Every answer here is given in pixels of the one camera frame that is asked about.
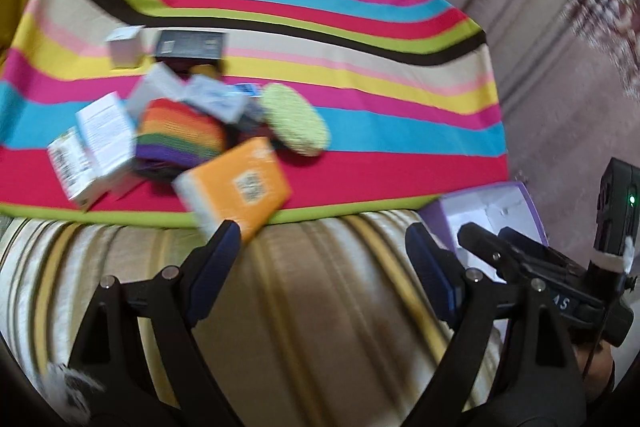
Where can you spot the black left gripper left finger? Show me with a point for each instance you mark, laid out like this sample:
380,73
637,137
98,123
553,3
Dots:
108,346

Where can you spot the blue text box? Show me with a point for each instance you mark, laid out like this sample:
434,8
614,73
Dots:
229,103

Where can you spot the person's right hand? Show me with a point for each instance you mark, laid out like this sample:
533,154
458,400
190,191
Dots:
601,373

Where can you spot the purple white storage box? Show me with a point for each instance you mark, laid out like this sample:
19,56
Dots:
493,207

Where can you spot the white green printed box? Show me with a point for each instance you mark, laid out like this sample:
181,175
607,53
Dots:
75,170

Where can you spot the orange tissue pack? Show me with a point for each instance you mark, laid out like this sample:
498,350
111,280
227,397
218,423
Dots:
245,185

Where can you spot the white box with text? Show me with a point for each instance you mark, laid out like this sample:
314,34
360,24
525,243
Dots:
108,133

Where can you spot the rainbow striped wristband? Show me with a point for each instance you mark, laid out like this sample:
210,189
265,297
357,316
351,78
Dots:
173,137

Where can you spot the colourful striped cloth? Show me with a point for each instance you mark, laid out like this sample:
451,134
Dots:
405,86

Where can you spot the small white box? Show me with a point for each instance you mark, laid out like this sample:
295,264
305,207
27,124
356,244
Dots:
160,81

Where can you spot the green round sponge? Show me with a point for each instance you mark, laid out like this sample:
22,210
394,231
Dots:
294,121

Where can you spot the gold small box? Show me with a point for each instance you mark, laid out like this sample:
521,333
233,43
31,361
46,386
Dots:
207,70

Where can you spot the white cube box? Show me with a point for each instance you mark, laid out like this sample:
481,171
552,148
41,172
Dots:
125,46

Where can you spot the black rectangular box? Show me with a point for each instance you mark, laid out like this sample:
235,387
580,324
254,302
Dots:
190,45

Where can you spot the black camera module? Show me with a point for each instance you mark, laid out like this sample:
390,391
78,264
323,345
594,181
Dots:
617,207

